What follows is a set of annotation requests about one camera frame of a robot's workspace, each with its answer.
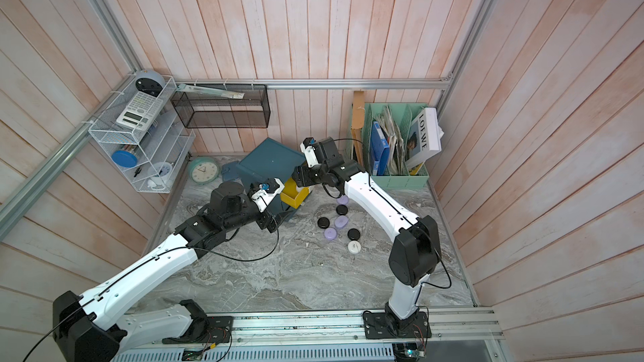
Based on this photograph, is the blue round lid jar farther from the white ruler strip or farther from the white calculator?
the white ruler strip

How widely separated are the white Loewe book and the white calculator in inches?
37.2

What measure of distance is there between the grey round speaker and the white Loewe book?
943mm

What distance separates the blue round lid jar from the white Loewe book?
1003mm

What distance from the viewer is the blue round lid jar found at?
2.55 ft

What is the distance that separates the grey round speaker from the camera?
81 centimetres

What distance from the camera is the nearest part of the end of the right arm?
1.97 ft

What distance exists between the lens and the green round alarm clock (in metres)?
1.03

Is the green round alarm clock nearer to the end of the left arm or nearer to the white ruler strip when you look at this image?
the white ruler strip

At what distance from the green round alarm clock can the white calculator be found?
0.83 ft

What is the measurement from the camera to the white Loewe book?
35.3 inches
